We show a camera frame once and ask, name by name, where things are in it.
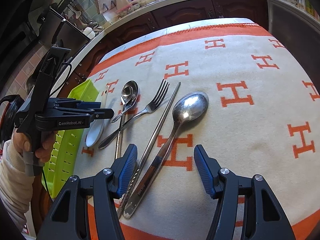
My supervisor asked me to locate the white ceramic spoon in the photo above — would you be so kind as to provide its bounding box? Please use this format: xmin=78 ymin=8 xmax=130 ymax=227
xmin=86 ymin=85 xmax=109 ymax=147

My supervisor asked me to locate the small steel spoon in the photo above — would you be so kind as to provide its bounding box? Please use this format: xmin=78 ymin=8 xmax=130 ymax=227
xmin=110 ymin=86 xmax=133 ymax=123

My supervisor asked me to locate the medium steel spoon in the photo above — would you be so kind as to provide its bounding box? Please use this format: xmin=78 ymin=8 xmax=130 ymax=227
xmin=114 ymin=80 xmax=138 ymax=159

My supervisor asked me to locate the steel chopstick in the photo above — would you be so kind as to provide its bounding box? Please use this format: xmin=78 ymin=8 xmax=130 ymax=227
xmin=117 ymin=82 xmax=181 ymax=219

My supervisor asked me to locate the large steel serving spoon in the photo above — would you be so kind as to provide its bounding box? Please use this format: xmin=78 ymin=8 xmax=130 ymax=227
xmin=123 ymin=91 xmax=209 ymax=219

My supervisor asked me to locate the cream sleeve left forearm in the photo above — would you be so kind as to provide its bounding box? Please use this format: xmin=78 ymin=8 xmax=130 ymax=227
xmin=1 ymin=140 xmax=34 ymax=231

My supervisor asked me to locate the person's left hand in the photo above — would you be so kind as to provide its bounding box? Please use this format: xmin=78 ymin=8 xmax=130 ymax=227
xmin=12 ymin=129 xmax=57 ymax=163

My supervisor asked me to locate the green plastic utensil tray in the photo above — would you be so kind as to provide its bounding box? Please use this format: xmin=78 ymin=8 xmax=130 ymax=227
xmin=42 ymin=80 xmax=99 ymax=198

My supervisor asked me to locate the steel fork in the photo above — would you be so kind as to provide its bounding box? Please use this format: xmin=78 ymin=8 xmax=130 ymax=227
xmin=98 ymin=80 xmax=170 ymax=150

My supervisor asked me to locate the cream orange H-pattern blanket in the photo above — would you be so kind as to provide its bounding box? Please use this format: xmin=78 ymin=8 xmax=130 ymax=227
xmin=89 ymin=19 xmax=319 ymax=239

